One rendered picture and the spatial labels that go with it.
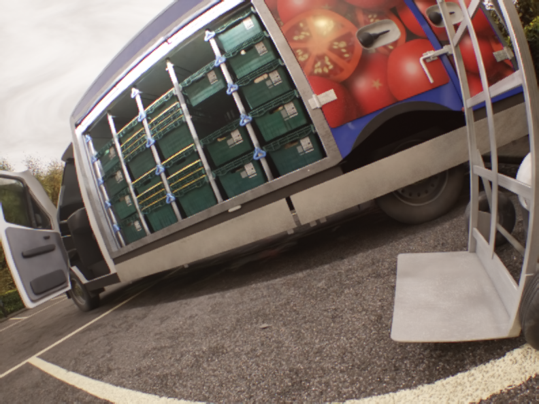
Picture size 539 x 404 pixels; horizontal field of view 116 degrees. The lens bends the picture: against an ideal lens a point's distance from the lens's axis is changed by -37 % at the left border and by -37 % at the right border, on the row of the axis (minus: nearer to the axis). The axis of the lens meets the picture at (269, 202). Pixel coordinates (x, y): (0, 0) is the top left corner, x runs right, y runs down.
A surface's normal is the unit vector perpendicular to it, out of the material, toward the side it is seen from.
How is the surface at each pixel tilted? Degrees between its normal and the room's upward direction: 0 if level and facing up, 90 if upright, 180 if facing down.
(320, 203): 90
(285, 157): 92
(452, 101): 90
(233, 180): 96
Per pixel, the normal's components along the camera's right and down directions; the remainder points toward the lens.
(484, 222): -0.45, 0.22
